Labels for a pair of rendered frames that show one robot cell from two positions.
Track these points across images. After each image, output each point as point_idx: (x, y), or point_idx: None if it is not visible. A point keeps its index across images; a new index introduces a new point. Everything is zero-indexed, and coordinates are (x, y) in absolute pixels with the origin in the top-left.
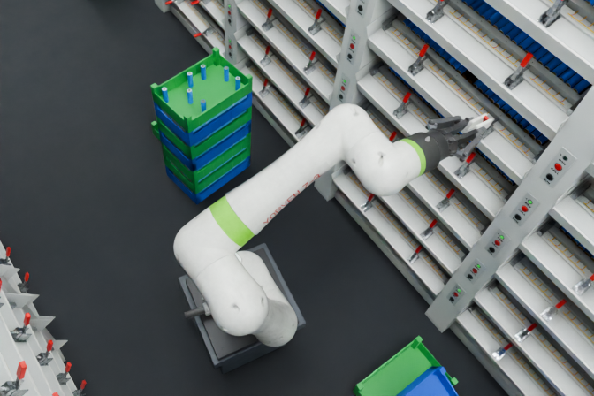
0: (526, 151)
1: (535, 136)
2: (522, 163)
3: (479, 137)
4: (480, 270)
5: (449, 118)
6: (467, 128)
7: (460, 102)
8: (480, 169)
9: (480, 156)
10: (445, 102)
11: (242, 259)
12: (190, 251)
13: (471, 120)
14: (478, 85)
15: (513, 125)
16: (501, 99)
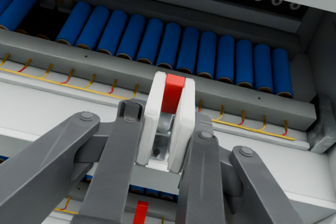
0: (277, 132)
1: (271, 88)
2: (299, 166)
3: (252, 162)
4: None
5: (36, 152)
6: (146, 154)
7: (47, 100)
8: (162, 223)
9: (146, 196)
10: (1, 119)
11: None
12: None
13: (148, 108)
14: (71, 38)
15: (217, 87)
16: (144, 46)
